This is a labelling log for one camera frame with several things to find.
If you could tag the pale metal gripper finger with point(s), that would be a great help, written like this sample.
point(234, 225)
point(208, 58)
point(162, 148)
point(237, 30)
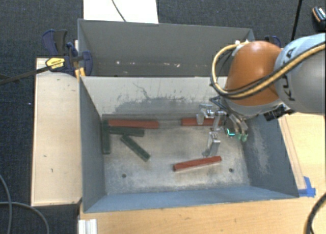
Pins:
point(213, 147)
point(200, 118)

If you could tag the red-brown flat block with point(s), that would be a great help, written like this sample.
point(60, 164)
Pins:
point(133, 123)
point(197, 163)
point(188, 121)

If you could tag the grey metal bin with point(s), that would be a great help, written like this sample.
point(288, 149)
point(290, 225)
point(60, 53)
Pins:
point(165, 177)

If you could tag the dark green flat block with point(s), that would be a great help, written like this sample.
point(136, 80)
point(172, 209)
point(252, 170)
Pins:
point(127, 131)
point(135, 148)

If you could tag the pale wood flat board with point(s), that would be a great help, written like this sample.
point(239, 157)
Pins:
point(57, 139)

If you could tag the black cylinder on white bracket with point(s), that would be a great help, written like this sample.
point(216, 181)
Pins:
point(276, 114)

